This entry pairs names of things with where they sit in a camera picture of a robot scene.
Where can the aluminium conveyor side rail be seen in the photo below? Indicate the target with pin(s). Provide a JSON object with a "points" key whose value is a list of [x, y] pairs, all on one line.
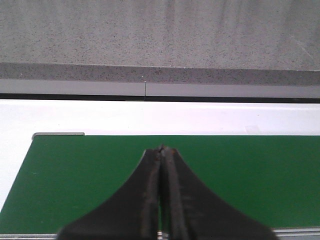
{"points": [[300, 233]]}

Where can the green conveyor belt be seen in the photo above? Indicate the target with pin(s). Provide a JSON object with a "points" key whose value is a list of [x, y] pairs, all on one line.
{"points": [[273, 179]]}

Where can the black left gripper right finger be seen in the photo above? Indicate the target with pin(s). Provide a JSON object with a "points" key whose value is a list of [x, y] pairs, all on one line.
{"points": [[191, 211]]}

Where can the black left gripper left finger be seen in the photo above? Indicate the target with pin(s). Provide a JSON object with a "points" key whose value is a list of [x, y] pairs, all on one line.
{"points": [[131, 213]]}

